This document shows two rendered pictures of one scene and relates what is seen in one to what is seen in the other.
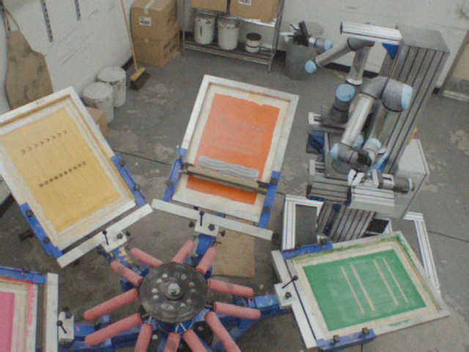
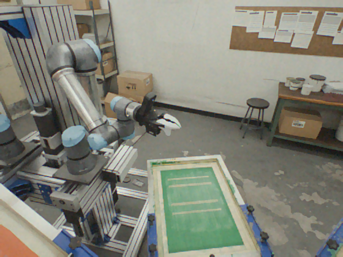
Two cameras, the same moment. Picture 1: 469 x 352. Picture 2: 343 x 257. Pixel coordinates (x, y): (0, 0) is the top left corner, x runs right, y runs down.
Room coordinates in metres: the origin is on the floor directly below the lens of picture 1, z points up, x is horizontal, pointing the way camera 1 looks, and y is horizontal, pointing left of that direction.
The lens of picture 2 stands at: (1.21, 0.12, 2.07)
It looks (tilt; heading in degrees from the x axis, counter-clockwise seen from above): 32 degrees down; 283
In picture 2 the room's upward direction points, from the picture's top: straight up
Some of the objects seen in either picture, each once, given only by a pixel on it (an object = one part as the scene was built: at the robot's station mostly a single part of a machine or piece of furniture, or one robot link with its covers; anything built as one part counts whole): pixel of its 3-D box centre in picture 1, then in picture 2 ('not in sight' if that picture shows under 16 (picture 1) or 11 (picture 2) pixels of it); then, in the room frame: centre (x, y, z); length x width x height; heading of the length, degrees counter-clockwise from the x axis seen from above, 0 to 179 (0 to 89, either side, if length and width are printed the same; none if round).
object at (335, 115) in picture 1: (339, 111); (7, 145); (2.38, -0.68, 1.31); 0.15 x 0.15 x 0.10
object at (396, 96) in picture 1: (383, 126); (90, 96); (1.82, -0.78, 1.63); 0.15 x 0.12 x 0.55; 64
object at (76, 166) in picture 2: (345, 160); (80, 158); (1.88, -0.66, 1.31); 0.15 x 0.15 x 0.10
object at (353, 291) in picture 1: (345, 282); (201, 210); (1.20, -0.66, 1.05); 1.08 x 0.61 x 0.23; 109
